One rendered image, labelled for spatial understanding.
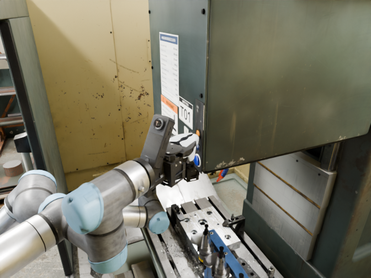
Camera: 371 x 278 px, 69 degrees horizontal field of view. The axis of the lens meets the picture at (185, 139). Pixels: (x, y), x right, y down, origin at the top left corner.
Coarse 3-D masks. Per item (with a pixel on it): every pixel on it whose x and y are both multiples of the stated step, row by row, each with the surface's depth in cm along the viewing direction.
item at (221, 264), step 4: (224, 256) 89; (216, 260) 90; (220, 260) 88; (224, 260) 89; (216, 264) 90; (220, 264) 89; (224, 264) 89; (216, 268) 90; (220, 268) 89; (224, 268) 90; (216, 272) 90; (220, 272) 90; (224, 272) 90
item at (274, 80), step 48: (192, 0) 62; (240, 0) 58; (288, 0) 62; (336, 0) 68; (192, 48) 66; (240, 48) 62; (288, 48) 68; (336, 48) 74; (192, 96) 71; (240, 96) 68; (288, 96) 74; (336, 96) 82; (240, 144) 74; (288, 144) 81
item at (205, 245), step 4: (204, 236) 98; (208, 236) 98; (204, 240) 98; (208, 240) 98; (200, 244) 100; (204, 244) 98; (208, 244) 99; (200, 248) 100; (204, 248) 99; (208, 248) 99
